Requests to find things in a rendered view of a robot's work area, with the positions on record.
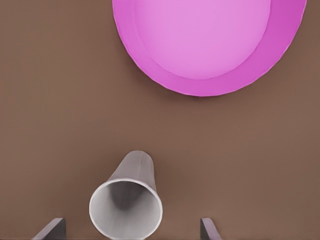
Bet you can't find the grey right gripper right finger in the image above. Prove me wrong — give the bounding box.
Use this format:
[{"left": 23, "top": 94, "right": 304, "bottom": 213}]
[{"left": 200, "top": 217, "right": 223, "bottom": 240}]

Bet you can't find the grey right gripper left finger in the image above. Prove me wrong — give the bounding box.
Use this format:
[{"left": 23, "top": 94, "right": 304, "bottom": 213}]
[{"left": 31, "top": 217, "right": 67, "bottom": 240}]

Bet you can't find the white IKEA cup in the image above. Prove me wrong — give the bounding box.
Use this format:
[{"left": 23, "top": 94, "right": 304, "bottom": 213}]
[{"left": 88, "top": 150, "right": 163, "bottom": 240}]

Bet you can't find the pink round tray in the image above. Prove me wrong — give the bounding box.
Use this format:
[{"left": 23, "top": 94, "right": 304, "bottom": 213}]
[{"left": 111, "top": 0, "right": 308, "bottom": 97}]

